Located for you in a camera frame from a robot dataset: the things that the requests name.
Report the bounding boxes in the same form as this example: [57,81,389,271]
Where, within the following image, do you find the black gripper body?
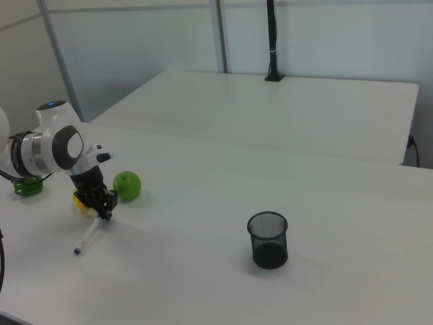
[68,165,109,196]

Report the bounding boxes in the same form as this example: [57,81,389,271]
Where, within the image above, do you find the black mesh pen cup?
[246,211,290,270]

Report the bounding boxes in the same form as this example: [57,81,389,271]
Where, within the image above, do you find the black wall cable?
[408,134,421,167]

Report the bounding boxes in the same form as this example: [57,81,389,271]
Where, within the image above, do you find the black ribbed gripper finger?
[74,185,108,213]

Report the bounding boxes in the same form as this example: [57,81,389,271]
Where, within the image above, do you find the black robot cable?
[0,228,7,294]

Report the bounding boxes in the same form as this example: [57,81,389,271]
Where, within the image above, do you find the yellow starfruit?
[72,191,91,213]

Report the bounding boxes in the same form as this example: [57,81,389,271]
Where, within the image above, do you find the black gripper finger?
[98,188,118,221]

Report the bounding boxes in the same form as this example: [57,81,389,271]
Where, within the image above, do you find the green bell pepper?
[13,177,45,198]

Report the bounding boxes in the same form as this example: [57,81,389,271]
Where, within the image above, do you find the black camera stand pole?
[264,0,285,83]

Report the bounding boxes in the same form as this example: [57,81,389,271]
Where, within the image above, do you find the green apple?
[112,171,142,203]

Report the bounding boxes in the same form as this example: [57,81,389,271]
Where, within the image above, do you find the grey partition frame post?
[38,0,86,123]
[208,0,233,74]

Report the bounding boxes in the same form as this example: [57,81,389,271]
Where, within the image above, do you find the white marker pen blue cap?
[72,213,103,256]

